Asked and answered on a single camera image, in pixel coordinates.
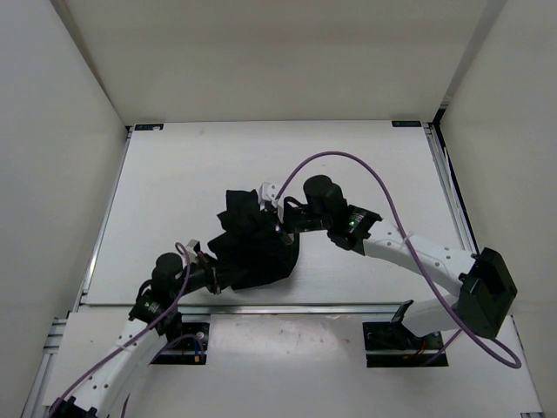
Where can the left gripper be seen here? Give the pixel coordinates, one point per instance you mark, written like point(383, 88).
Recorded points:
point(211, 273)

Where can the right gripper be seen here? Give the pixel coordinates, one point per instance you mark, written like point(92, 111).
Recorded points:
point(285, 222)

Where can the black pleated skirt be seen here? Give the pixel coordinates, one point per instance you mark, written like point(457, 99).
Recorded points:
point(251, 244)

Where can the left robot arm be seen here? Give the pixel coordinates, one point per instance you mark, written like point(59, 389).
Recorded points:
point(154, 325)

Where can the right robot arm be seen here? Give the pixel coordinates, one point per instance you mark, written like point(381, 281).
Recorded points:
point(374, 237)

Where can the right blue corner label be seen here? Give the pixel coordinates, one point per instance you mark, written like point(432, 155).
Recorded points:
point(406, 124)

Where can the blue corner label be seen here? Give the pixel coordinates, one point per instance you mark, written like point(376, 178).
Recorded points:
point(148, 127)
point(406, 124)

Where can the left blue corner label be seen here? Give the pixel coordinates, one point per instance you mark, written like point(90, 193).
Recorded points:
point(148, 127)

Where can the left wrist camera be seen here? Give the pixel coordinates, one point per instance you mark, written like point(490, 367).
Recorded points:
point(193, 248)

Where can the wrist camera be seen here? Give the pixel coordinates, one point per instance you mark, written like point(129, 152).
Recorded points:
point(193, 248)
point(268, 200)

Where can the front aluminium rail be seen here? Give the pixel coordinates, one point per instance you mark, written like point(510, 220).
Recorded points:
point(364, 309)

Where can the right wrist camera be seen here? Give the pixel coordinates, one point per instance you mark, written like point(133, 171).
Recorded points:
point(268, 200)

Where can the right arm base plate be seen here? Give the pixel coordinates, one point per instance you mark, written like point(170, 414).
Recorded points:
point(389, 345)

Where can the left aluminium rail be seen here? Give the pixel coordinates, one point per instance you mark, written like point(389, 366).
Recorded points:
point(51, 342)

